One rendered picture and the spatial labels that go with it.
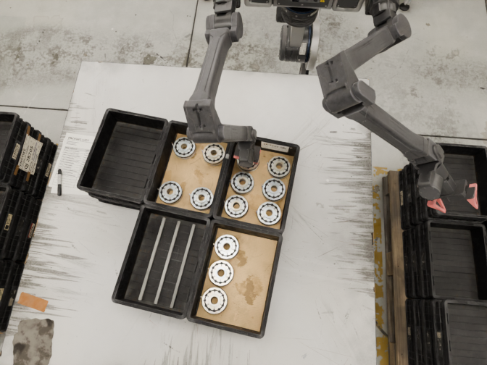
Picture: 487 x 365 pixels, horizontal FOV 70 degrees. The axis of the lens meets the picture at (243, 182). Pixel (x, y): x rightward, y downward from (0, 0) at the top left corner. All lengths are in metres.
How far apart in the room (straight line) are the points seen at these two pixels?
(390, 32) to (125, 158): 1.20
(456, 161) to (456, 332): 0.89
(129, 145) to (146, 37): 1.61
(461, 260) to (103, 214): 1.88
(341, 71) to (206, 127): 0.37
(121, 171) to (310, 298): 1.03
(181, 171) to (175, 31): 1.77
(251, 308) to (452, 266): 1.19
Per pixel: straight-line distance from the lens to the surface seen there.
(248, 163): 1.35
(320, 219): 1.69
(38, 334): 1.87
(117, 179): 1.69
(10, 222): 2.42
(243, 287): 1.49
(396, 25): 1.18
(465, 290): 2.24
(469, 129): 3.04
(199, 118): 0.94
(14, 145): 2.38
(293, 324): 1.64
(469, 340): 2.11
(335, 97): 0.90
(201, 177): 1.60
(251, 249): 1.51
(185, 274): 1.52
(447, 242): 2.24
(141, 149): 1.71
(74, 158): 1.97
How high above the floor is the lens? 2.32
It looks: 72 degrees down
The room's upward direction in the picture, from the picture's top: 4 degrees counter-clockwise
